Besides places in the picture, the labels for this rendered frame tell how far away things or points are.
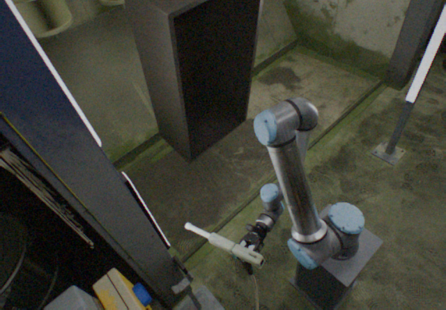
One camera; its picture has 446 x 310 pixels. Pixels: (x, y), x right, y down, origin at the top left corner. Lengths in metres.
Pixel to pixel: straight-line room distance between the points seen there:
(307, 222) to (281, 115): 0.47
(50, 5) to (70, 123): 1.58
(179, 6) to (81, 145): 0.70
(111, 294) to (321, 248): 0.92
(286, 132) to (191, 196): 1.60
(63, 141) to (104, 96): 1.91
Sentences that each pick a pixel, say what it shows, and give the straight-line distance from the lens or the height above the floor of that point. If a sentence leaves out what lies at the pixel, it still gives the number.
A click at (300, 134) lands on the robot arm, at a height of 1.25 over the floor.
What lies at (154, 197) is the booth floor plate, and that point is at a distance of 2.66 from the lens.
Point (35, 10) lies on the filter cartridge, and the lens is 2.46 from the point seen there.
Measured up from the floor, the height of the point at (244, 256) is 0.78.
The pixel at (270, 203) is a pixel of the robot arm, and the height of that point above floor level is 0.81.
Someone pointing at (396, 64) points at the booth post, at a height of 0.27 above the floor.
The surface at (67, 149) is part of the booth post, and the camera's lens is 1.00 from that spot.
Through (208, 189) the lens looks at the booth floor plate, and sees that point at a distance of 2.58.
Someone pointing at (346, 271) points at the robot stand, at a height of 0.64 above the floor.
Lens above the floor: 2.17
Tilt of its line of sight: 48 degrees down
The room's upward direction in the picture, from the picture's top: 11 degrees counter-clockwise
